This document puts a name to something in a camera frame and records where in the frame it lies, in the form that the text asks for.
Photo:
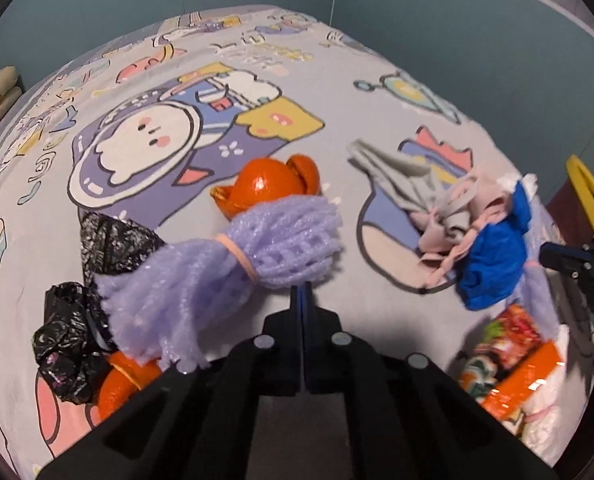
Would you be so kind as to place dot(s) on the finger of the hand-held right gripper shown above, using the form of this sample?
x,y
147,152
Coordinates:
x,y
562,257

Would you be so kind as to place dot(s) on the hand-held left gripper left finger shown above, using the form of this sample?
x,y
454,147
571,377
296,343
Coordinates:
x,y
296,335

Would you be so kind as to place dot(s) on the white paper tissue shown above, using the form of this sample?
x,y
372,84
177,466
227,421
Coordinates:
x,y
567,410

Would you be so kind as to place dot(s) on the grey pink cloth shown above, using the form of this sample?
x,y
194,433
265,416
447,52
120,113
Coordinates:
x,y
412,180

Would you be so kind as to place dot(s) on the colourful snack wrapper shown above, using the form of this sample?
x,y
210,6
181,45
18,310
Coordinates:
x,y
514,327

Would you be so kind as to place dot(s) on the cartoon printed bed sheet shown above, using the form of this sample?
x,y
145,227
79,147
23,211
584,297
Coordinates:
x,y
327,85

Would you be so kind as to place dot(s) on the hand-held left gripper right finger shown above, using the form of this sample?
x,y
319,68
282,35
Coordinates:
x,y
313,335

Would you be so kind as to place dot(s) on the small orange peel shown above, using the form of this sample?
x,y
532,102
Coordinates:
x,y
117,390

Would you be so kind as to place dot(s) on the small white tissue piece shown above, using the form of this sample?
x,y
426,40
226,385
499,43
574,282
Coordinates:
x,y
529,182

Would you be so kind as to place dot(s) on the blue plastic bag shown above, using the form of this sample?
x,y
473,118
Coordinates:
x,y
492,260

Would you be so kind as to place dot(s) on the orange snack wrapper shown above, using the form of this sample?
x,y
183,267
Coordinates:
x,y
522,380

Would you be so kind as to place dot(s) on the black plastic bag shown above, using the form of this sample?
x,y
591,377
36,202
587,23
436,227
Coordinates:
x,y
62,350

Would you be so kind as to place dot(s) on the purple foam fruit net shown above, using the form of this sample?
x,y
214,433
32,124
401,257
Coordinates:
x,y
542,290
287,240

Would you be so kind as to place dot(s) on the large orange peel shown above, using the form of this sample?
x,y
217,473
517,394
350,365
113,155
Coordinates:
x,y
262,185

